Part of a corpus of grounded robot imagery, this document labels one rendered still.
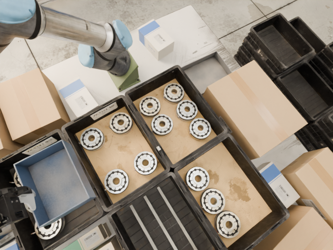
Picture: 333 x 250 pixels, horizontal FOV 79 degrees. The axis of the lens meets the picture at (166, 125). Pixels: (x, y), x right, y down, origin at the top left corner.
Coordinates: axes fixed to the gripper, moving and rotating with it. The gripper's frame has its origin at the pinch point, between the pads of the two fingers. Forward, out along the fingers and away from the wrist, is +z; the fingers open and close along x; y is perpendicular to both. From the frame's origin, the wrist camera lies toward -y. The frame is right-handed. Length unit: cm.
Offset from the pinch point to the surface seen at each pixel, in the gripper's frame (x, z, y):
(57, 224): -9.9, 25.0, 9.4
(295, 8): 258, 138, -78
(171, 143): 46, 34, 3
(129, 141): 29.4, 32.1, -7.7
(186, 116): 58, 32, -5
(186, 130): 55, 35, 1
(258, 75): 101, 32, -5
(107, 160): 16.7, 30.8, -4.5
